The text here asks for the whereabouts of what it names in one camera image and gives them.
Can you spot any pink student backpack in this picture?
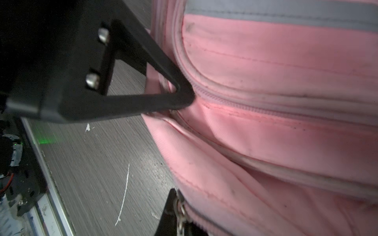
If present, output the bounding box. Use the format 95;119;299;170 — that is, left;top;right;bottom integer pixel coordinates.
143;1;378;236

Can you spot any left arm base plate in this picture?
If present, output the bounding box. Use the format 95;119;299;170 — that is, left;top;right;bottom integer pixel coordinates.
1;116;47;217

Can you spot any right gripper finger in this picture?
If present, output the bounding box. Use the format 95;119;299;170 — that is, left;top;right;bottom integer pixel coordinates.
154;188;180;236

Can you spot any aluminium front rail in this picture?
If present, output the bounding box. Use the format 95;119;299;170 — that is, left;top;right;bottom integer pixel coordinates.
0;117;77;236

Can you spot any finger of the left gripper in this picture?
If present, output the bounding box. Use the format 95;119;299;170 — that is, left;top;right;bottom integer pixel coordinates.
59;19;195;123

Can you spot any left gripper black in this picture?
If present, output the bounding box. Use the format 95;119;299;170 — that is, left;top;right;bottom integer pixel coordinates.
1;1;124;123

